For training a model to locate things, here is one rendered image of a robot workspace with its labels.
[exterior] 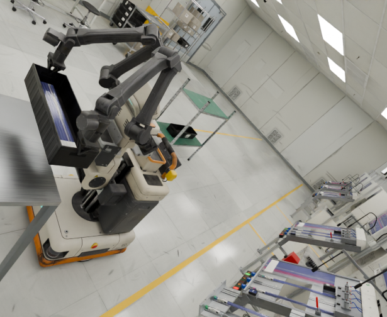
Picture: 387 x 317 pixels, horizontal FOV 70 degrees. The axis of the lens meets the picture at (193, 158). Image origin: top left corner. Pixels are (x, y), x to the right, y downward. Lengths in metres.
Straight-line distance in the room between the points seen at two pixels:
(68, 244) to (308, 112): 9.64
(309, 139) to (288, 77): 2.39
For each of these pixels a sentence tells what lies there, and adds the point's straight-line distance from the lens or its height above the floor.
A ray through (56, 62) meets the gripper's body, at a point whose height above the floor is 1.14.
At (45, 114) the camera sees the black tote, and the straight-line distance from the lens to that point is 1.36.
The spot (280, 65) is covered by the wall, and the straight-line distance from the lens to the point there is 11.24.
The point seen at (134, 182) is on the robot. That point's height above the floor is 0.75.
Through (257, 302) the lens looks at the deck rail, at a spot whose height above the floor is 0.77.
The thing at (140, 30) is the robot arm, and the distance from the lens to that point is 1.44.
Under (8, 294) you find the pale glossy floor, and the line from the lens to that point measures 2.03.
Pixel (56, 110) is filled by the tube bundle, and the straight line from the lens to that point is 1.49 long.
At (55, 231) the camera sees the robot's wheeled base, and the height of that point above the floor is 0.27.
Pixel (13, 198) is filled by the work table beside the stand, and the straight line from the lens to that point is 1.31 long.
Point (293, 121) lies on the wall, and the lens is 10.73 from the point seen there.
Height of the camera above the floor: 1.78
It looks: 22 degrees down
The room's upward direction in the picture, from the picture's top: 44 degrees clockwise
